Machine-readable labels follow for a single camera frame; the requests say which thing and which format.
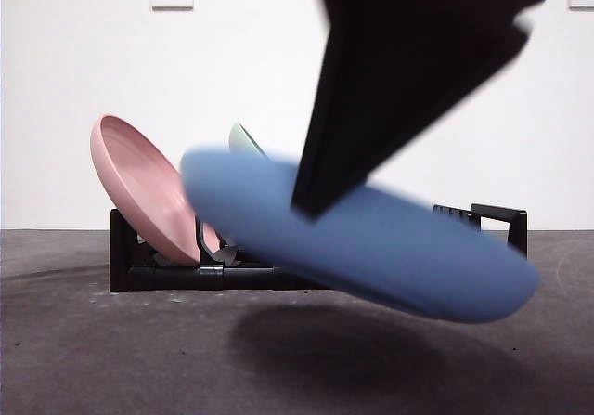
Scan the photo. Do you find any light green round plate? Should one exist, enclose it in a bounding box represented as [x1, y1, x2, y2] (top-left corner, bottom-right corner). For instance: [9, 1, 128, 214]
[228, 122, 271, 162]

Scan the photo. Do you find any blue round plate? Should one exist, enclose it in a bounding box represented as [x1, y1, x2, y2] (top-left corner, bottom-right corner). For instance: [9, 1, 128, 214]
[179, 141, 542, 326]

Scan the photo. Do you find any pink round plate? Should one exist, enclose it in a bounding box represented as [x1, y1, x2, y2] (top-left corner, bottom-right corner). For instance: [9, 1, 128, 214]
[89, 113, 222, 266]

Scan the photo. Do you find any black plastic dish rack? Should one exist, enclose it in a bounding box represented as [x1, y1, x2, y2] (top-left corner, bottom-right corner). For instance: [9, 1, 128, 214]
[110, 202, 529, 292]

